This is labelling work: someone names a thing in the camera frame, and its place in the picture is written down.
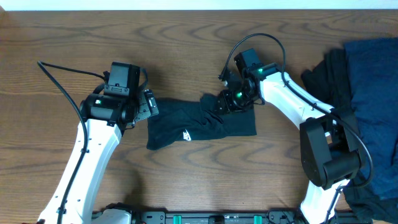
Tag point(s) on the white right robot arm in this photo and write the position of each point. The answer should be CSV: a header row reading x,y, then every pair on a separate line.
x,y
331,151

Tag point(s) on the blue garment in pile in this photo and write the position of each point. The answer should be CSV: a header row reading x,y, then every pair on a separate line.
x,y
372,73

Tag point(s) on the dark teal t-shirt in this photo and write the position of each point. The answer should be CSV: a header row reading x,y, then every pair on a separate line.
x,y
180,120

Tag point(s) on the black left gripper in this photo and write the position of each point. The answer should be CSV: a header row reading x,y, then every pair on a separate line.
x,y
146,111

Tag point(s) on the black garment in pile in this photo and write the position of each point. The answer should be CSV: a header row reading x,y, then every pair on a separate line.
x,y
329,82

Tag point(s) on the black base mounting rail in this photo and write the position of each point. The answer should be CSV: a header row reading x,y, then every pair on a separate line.
x,y
160,217

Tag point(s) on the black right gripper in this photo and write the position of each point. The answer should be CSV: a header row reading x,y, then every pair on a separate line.
x,y
227,106

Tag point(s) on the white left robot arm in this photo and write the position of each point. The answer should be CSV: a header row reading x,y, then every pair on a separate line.
x,y
113,107

